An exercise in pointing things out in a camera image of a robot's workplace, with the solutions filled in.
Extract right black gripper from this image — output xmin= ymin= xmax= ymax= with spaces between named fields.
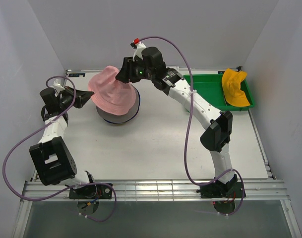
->
xmin=115 ymin=57 xmax=154 ymax=84

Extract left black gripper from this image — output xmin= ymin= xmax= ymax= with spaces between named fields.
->
xmin=58 ymin=86 xmax=94 ymax=111

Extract blue bucket hat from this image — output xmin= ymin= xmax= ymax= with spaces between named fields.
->
xmin=102 ymin=90 xmax=141 ymax=124

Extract pink bucket hat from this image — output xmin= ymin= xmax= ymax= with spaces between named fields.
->
xmin=88 ymin=65 xmax=137 ymax=116

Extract yellow bucket hat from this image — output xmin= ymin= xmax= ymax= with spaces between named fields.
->
xmin=222 ymin=68 xmax=250 ymax=107

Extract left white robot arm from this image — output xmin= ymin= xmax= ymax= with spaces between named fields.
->
xmin=29 ymin=86 xmax=97 ymax=198

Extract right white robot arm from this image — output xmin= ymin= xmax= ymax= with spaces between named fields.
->
xmin=116 ymin=43 xmax=238 ymax=198

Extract green plastic tray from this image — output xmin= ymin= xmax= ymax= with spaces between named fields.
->
xmin=193 ymin=71 xmax=254 ymax=112

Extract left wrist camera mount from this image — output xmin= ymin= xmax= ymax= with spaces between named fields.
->
xmin=52 ymin=78 xmax=65 ymax=92

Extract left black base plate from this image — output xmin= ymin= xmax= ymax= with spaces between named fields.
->
xmin=68 ymin=183 xmax=113 ymax=200

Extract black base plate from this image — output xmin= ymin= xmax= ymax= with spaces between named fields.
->
xmin=196 ymin=182 xmax=246 ymax=198
xmin=68 ymin=183 xmax=113 ymax=200

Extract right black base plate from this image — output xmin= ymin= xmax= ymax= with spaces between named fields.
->
xmin=196 ymin=182 xmax=246 ymax=198

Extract aluminium rail frame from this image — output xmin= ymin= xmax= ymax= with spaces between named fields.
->
xmin=13 ymin=66 xmax=302 ymax=238

